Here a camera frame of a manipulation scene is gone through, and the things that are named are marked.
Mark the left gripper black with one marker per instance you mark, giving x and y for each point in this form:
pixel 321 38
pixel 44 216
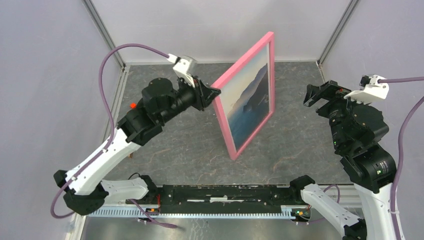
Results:
pixel 204 94

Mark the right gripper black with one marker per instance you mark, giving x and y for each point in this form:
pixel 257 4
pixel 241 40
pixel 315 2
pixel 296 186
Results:
pixel 335 92

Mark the pink wooden picture frame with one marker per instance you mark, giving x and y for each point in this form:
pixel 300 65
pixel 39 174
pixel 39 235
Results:
pixel 268 38

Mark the blue sea photo print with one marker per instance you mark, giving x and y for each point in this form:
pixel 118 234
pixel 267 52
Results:
pixel 245 98

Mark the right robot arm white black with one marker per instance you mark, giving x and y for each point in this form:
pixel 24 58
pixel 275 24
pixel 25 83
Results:
pixel 356 129

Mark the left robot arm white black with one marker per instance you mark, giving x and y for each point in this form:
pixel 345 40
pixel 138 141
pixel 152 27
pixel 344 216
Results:
pixel 160 103

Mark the small red cube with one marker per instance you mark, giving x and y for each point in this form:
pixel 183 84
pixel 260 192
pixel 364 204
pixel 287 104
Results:
pixel 132 106

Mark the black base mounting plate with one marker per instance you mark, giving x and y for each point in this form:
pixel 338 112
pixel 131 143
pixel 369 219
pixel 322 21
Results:
pixel 222 199

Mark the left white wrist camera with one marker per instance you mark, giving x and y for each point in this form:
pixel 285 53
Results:
pixel 183 66

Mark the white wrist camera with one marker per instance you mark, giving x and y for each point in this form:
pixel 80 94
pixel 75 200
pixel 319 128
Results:
pixel 183 66
pixel 372 90

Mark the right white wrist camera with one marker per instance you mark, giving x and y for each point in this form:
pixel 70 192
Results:
pixel 372 90

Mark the white slotted cable duct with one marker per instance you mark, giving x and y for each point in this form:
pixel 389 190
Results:
pixel 132 211

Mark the aluminium rail frame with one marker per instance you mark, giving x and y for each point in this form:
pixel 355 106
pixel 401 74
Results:
pixel 85 192

